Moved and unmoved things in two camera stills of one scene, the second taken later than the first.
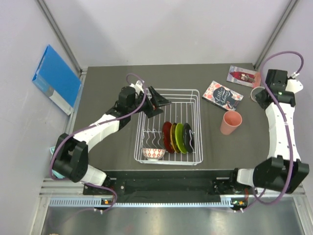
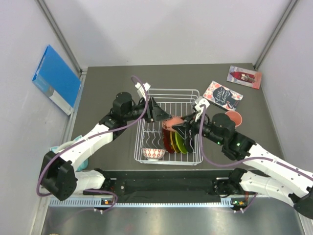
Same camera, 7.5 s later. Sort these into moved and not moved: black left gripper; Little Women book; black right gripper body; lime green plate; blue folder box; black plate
Moved: black left gripper; black right gripper body
Not moved: blue folder box; lime green plate; Little Women book; black plate
